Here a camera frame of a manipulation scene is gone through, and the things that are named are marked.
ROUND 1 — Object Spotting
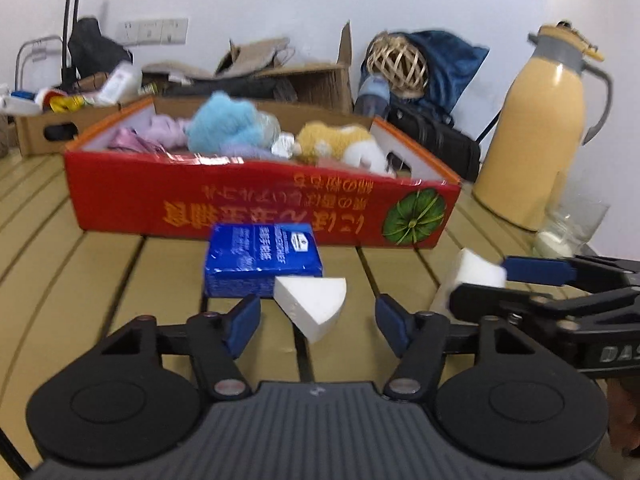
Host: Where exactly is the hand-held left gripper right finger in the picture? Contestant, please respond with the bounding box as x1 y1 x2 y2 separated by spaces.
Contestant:
375 294 543 404

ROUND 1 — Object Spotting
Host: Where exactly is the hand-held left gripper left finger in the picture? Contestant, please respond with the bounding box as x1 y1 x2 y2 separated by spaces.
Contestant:
102 294 262 404

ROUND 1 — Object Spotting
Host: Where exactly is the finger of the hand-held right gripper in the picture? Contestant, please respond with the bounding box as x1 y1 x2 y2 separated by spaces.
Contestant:
448 282 586 330
501 254 640 292

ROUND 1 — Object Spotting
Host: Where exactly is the white foam block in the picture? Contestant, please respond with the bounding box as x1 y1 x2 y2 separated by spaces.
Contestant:
430 248 507 319

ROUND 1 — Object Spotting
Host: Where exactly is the white foam wedge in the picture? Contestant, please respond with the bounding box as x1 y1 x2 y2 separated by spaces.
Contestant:
273 276 348 345

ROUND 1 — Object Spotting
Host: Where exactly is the red cardboard box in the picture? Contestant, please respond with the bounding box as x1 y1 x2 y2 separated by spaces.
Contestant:
64 95 463 252

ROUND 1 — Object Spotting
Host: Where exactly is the person's right hand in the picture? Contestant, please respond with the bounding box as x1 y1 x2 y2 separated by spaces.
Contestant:
606 375 640 457

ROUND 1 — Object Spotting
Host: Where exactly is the clear drinking glass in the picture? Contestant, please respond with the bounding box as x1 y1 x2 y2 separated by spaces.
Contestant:
532 192 612 262

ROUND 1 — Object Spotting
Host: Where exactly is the blue tissue pack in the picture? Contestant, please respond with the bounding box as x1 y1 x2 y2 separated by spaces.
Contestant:
202 222 325 299

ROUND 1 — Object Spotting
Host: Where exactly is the yellow thermos jug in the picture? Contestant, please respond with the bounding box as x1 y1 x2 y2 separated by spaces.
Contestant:
472 21 615 234

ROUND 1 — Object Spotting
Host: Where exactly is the purple fuzzy cloth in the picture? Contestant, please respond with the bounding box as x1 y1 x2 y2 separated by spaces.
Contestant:
220 141 274 159

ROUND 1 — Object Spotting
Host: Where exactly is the silver foil packet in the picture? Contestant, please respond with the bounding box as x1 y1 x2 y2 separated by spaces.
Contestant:
270 132 301 159

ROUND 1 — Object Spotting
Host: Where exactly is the yellow white plush dog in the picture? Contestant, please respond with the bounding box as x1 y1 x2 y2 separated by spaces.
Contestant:
292 121 397 177

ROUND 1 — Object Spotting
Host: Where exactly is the blue plush toy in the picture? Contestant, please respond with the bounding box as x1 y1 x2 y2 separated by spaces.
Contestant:
185 91 281 154

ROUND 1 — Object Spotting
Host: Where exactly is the lilac fuzzy plush cloth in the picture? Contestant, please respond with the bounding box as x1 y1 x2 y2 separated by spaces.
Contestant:
147 114 194 150

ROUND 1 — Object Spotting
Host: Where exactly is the blue jacket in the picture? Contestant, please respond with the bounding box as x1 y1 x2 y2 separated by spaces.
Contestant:
372 30 491 122

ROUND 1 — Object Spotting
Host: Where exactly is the pink cloth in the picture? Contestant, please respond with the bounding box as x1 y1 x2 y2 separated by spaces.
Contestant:
106 127 169 155

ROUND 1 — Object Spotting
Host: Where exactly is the blue water bottle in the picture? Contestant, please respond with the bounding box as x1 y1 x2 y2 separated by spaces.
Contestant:
354 74 391 121

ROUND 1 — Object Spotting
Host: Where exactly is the wicker ball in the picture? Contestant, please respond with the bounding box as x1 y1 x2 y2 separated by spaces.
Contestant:
366 32 430 97

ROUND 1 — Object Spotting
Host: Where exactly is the large brown cardboard box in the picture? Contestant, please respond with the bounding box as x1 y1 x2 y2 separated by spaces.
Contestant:
215 21 357 117

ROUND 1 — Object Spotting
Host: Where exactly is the white plastic bottle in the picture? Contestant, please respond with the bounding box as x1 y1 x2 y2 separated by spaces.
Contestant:
97 61 144 106

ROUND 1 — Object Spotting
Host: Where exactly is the small brown cardboard box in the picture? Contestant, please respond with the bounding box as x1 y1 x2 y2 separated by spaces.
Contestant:
14 95 152 159

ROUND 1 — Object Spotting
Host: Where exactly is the black trolley bag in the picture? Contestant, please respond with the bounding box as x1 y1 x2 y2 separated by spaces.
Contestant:
67 17 134 79

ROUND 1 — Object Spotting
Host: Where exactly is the white wall outlet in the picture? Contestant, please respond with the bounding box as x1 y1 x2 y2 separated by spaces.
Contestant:
117 18 190 45

